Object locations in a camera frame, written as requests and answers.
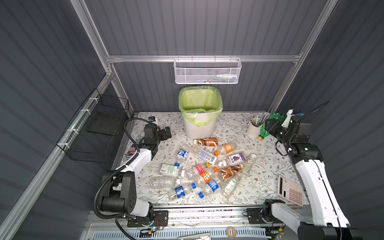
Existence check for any green plastic bottle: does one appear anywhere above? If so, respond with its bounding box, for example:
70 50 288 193
257 112 286 141

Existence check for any blue label small bottle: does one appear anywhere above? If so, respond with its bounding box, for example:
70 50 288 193
175 149 189 167

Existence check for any green white label bottle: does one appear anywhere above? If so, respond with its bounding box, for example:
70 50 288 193
160 164 179 177

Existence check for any clear tall bottle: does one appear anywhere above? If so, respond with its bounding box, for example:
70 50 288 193
241 154 258 176

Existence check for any purple grape label bottle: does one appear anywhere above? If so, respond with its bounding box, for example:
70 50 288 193
218 153 247 167

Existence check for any blue label bottle front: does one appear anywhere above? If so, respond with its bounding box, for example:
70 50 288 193
168 183 197 201

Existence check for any orange cap clear bottle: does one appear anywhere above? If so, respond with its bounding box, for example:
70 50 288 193
214 144 235 156

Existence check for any green label tall bottle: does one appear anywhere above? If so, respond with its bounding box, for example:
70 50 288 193
222 173 243 199

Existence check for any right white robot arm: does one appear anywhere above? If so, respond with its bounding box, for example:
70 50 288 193
261 115 363 240

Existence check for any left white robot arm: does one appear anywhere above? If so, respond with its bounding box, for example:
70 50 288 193
93 121 172 222

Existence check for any white trash bin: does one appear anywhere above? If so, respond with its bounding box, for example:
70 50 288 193
183 113 217 139

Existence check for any green bin liner bag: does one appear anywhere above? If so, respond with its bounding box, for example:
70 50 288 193
179 85 224 121

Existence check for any brown label bottle near bin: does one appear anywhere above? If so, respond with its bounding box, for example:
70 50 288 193
194 138 219 147

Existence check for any colourful paperback book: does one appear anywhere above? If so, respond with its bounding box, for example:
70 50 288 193
126 136 143 156

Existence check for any white pen cup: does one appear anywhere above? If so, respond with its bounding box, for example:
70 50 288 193
246 117 263 138

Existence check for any clear empty bottle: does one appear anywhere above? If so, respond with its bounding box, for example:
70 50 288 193
149 176 181 189

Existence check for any pink label bottle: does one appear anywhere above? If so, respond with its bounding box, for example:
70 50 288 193
181 165 204 180

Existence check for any blue white label bottle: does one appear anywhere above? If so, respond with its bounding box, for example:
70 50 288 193
192 147 218 165

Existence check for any pink white calculator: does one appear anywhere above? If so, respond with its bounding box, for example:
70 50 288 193
277 175 305 207

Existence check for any orange label bottle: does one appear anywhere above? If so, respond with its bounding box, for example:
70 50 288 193
194 167 219 186

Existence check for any blue label bottle blue cap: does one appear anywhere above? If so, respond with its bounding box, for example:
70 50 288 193
198 180 220 199

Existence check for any brown tea bottle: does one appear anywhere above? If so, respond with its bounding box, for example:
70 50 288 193
218 164 244 180

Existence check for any tape roll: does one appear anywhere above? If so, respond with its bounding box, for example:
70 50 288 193
226 227 237 240

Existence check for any black wire side basket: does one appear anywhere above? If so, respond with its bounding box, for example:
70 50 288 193
57 89 130 164

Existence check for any white wire wall basket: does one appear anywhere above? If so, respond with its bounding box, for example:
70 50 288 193
173 57 242 85

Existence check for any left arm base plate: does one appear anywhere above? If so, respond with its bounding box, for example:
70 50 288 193
127 210 169 228

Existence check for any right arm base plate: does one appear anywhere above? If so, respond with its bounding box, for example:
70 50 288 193
246 208 283 224

